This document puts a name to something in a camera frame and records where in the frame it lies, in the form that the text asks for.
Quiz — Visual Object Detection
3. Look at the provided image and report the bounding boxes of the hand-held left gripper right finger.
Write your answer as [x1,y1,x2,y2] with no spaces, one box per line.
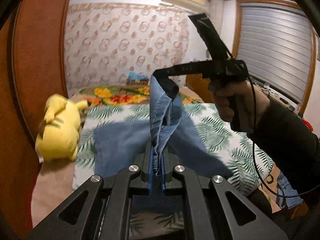
[160,145,289,240]

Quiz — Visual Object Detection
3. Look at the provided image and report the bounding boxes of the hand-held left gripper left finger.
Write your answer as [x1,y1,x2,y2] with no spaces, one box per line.
[26,140,153,240]

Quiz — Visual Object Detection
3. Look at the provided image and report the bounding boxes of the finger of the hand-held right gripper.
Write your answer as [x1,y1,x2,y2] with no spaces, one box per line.
[152,66,180,100]

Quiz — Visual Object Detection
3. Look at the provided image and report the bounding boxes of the blue denim pants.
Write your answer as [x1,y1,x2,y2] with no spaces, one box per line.
[92,75,234,215]

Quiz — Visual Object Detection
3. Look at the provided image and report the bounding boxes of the person's right forearm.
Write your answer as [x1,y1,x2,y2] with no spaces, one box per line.
[246,97,320,210]

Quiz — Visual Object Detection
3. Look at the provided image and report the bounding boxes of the person's right hand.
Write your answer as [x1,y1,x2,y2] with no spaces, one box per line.
[209,79,271,133]

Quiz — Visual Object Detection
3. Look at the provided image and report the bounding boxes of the wooden cabinet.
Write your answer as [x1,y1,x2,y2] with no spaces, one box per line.
[185,74,216,103]

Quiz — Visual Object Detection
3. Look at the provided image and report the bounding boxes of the floral pillow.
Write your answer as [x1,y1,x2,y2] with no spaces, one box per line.
[80,85,200,105]

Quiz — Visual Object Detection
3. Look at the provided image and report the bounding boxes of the window with grey blind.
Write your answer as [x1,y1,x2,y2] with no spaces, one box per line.
[232,1,320,105]

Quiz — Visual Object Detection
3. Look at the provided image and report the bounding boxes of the leaf-print bed sheet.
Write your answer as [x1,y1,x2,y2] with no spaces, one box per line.
[72,102,275,230]

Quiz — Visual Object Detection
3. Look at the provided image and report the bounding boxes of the clutter of small household items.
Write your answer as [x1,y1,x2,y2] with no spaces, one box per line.
[252,80,315,130]

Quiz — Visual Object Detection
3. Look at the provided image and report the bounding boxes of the beige bed sheet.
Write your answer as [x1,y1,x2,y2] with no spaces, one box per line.
[31,159,78,229]

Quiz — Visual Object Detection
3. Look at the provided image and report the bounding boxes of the yellow plush toy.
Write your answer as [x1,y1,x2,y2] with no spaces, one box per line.
[35,94,89,162]

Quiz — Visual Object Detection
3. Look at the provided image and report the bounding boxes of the open cardboard box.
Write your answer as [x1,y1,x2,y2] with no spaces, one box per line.
[260,165,309,218]

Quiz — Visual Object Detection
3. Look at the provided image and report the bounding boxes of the small denim garment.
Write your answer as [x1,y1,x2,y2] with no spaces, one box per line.
[276,171,304,209]

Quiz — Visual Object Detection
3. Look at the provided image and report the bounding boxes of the brown wooden headboard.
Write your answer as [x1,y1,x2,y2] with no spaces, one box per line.
[0,0,84,233]

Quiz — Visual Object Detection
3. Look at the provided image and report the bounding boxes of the ring-print wall cloth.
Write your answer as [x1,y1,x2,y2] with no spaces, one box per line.
[64,2,190,95]

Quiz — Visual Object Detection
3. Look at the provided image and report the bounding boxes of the black cable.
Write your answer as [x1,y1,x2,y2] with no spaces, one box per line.
[246,76,317,198]

